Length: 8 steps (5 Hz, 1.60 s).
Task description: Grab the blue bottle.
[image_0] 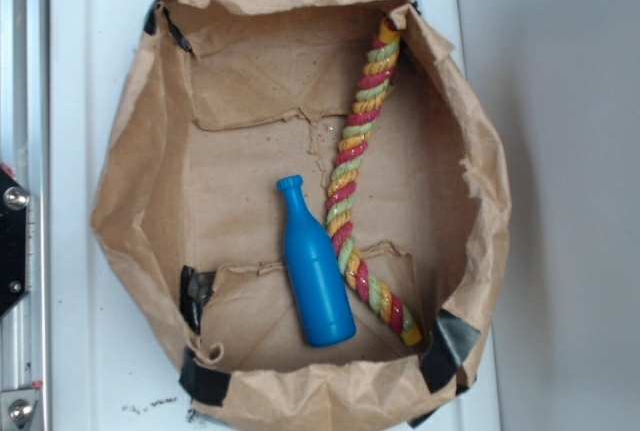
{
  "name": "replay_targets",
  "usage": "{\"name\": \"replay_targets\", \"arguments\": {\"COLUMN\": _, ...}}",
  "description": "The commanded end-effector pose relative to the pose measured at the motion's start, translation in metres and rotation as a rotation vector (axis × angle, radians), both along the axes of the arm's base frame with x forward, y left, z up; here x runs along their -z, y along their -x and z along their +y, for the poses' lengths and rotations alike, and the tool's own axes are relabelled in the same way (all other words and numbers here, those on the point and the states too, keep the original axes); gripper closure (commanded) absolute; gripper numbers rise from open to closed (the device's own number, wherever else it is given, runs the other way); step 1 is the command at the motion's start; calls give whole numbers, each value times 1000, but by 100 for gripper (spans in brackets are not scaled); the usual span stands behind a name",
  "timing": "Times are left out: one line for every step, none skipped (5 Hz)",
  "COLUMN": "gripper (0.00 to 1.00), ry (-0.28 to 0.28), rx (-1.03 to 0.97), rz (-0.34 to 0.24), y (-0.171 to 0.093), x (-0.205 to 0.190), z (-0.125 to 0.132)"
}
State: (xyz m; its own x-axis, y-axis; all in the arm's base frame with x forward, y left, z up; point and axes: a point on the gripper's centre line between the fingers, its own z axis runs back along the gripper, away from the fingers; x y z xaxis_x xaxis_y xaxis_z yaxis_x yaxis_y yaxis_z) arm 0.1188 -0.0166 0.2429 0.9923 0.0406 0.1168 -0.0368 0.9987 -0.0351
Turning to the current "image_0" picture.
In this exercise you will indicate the blue plastic bottle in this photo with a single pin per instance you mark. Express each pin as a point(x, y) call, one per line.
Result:
point(313, 271)

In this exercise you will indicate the brown paper bag tray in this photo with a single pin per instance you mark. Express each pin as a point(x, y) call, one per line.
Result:
point(223, 99)

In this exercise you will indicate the white plastic board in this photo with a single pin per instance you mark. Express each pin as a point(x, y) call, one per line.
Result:
point(107, 370)

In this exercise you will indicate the black metal bracket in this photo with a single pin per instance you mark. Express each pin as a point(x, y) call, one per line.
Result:
point(13, 241)

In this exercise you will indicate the aluminium frame rail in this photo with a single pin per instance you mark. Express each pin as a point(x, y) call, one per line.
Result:
point(25, 367)

